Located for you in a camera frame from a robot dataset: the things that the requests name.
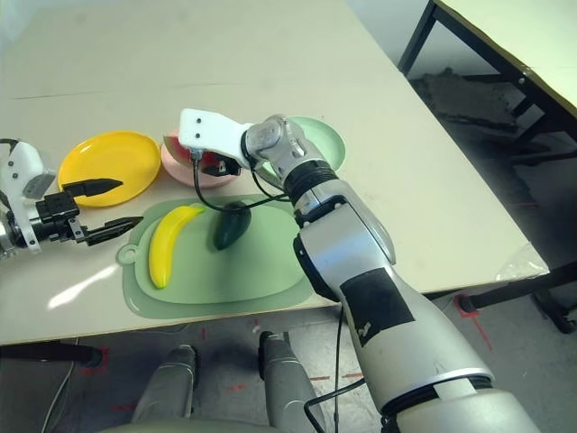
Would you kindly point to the yellow plastic plate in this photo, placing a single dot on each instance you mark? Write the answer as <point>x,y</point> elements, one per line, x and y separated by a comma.
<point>112,162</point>

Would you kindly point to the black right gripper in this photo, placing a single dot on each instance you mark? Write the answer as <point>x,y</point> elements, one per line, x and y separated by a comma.
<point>229,167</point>

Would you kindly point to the green silicone cutting mat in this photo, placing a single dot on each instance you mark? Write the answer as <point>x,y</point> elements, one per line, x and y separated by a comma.
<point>252,275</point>

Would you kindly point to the clear plastic film scrap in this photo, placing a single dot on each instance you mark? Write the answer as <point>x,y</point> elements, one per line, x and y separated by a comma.
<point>523,266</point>

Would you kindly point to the grey robot torso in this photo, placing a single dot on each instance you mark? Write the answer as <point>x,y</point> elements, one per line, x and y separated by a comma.
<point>180,426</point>

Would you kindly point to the yellow toy banana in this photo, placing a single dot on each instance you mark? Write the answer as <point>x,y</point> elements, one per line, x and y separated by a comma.
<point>164,252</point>

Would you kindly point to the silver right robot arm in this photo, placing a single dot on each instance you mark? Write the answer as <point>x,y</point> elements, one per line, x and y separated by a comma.
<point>360,252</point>

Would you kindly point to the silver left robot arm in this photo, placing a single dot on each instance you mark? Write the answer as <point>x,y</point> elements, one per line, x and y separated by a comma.
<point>8,239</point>

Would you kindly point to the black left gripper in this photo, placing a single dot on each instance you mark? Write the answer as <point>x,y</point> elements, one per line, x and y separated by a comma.
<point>56,218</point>

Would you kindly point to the mint green plastic plate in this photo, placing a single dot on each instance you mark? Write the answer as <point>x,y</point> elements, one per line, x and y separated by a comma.
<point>331,144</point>

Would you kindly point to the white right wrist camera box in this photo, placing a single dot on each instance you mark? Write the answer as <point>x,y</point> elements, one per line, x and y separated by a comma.
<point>207,131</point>

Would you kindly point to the red toy watermelon slice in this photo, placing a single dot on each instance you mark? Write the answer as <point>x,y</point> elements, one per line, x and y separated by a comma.
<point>172,144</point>

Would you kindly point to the black table frame bar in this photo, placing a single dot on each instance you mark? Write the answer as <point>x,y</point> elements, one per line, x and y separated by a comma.
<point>505,291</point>
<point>45,352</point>

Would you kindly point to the beige table with black frame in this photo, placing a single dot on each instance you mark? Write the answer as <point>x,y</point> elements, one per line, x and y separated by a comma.
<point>518,36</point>

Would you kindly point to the grey robot leg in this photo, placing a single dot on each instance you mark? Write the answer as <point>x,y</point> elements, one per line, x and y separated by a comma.
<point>288,383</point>
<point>169,383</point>

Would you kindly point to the pink plastic plate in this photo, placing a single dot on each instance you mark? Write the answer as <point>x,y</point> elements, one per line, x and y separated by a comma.
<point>180,173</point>

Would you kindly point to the dark green toy avocado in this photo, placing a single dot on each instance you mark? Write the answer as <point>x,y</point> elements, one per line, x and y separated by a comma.
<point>230,230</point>

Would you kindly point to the grey right robot leg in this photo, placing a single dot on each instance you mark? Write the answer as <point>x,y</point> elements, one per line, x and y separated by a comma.
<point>288,383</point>

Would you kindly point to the grey left robot leg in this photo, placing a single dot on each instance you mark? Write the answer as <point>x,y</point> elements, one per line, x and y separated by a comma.
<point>169,383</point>

